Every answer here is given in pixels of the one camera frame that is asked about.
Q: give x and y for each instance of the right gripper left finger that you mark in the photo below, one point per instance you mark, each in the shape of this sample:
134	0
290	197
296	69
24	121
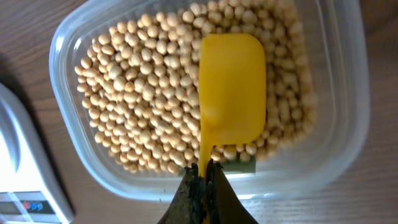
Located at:
187	206

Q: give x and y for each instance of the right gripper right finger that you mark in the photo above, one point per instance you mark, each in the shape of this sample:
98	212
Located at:
224	206

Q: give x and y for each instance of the yellow measuring scoop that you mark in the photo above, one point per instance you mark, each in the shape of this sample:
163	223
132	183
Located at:
232	92

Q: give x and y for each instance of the white digital kitchen scale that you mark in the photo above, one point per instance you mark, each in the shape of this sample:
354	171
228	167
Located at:
30	192

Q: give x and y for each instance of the pile of soybeans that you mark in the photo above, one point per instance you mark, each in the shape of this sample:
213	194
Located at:
140	79

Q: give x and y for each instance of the clear plastic container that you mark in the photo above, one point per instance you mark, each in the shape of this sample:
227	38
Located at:
336	50

